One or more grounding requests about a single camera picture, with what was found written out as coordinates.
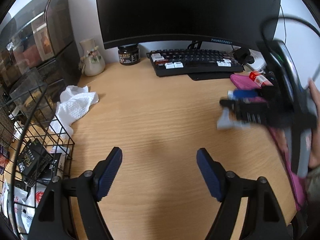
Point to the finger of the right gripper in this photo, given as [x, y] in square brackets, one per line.
[244, 94]
[233, 104]

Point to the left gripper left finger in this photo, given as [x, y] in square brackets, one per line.
[54, 218]

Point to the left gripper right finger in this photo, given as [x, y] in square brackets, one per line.
[263, 218]

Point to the white sachet red logo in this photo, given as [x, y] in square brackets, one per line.
[25, 206]
[225, 122]

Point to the black Face tissue pack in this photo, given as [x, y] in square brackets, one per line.
[34, 159]

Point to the person right hand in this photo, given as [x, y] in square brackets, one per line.
[314, 159]

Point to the pink mouse mat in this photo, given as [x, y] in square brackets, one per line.
[297, 184]

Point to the red cigarette pack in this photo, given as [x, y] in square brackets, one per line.
[259, 79]

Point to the white power strip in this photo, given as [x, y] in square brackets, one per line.
[259, 62]

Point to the dark mechanical keyboard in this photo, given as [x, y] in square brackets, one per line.
[183, 62]

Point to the dark glass jar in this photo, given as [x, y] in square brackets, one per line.
[129, 54]

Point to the crumpled white tissue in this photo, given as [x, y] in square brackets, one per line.
[74, 104]

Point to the black curved monitor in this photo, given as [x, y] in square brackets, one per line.
[231, 22]

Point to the small ceramic vase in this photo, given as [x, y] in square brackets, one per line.
[91, 63]

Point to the smoky acrylic organizer box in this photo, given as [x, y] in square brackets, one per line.
[40, 36]

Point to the black wire basket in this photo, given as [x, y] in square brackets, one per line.
[26, 115]

